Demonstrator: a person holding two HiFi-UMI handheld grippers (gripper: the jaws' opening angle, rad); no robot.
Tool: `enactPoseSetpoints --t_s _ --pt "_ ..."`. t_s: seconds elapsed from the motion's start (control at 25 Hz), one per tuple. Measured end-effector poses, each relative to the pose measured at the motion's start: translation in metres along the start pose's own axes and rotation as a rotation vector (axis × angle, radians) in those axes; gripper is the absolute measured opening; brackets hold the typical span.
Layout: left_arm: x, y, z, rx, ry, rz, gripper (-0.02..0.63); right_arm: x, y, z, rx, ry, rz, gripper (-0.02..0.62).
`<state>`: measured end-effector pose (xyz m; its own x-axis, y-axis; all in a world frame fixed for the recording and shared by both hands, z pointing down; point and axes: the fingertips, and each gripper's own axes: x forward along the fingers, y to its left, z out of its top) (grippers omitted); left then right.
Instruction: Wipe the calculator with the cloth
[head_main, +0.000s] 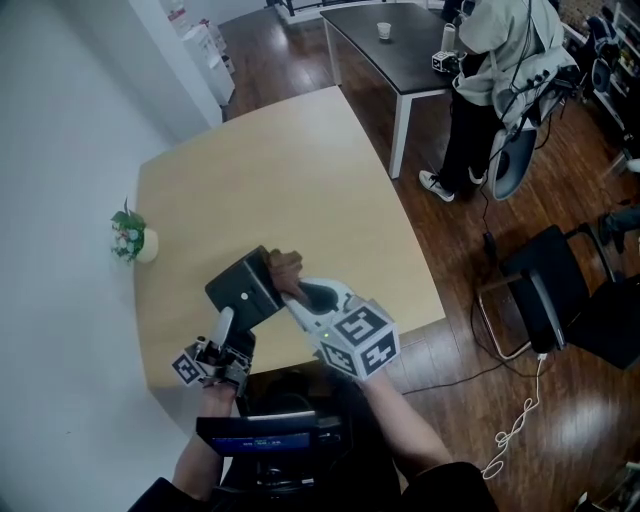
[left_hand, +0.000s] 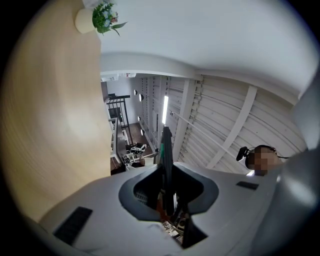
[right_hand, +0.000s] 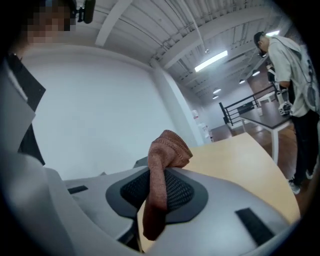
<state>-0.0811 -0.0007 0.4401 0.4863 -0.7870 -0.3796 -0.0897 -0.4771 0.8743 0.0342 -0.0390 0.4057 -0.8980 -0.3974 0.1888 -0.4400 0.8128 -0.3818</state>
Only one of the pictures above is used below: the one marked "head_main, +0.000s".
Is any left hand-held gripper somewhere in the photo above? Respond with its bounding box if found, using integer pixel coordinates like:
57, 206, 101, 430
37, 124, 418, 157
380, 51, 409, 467
171, 306, 259, 397

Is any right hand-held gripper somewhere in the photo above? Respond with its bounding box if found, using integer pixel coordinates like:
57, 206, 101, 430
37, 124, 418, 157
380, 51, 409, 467
278, 276, 401, 384

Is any black calculator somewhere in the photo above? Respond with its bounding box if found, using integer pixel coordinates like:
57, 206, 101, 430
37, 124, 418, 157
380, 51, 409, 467
204, 244, 289, 334

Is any brown knitted cloth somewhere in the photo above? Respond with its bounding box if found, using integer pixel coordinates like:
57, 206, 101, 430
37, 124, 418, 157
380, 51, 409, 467
266, 248, 305, 297

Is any person's right forearm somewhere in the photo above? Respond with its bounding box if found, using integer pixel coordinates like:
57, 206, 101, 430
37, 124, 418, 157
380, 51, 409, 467
357, 372, 454, 484

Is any person's left forearm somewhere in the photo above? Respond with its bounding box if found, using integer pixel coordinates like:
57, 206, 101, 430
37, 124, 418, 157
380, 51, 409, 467
172, 384, 239, 501

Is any black chest-mounted screen device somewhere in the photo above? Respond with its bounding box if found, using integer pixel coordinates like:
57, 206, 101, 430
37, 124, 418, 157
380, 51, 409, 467
195, 410, 346, 489

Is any flower plant in cream pot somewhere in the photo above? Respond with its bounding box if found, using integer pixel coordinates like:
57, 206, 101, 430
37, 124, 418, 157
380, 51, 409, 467
109, 197, 160, 266

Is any person with headset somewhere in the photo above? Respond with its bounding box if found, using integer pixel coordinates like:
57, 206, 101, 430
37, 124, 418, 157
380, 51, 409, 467
127, 459, 501, 512

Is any black chair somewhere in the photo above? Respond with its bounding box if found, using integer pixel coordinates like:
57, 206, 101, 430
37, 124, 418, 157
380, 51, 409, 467
477, 224, 640, 371

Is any grey shell chair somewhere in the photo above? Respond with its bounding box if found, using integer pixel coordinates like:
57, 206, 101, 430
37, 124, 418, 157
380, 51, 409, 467
487, 127, 539, 202

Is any dark table with white legs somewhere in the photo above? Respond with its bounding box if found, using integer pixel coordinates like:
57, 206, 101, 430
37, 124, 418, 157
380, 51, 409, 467
319, 2, 469, 180

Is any white floor cabinet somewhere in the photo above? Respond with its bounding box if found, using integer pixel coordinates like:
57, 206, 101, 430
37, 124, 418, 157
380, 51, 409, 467
180, 22, 236, 107

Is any white power cable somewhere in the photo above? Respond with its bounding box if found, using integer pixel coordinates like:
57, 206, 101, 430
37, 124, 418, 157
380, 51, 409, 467
479, 352, 549, 481

